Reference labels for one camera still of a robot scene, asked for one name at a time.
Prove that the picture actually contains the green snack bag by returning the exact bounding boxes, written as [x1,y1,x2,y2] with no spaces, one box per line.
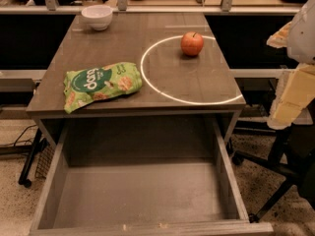
[64,62,142,114]

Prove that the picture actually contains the black office chair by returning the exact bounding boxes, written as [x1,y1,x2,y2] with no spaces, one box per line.
[231,100,315,222]

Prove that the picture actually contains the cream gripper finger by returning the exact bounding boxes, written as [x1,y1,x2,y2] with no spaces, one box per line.
[267,22,291,48]
[267,64,315,130]

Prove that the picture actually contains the red apple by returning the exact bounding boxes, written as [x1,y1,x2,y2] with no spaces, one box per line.
[180,31,204,56]

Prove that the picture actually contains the white bowl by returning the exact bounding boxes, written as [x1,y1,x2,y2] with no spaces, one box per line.
[81,5,113,30]

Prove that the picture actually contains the black table leg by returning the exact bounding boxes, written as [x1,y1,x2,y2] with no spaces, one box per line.
[18,130,47,188]

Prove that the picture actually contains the open grey top drawer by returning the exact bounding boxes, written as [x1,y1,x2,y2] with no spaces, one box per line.
[30,115,274,236]

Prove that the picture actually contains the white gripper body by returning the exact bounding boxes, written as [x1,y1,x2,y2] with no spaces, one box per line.
[286,0,315,64]

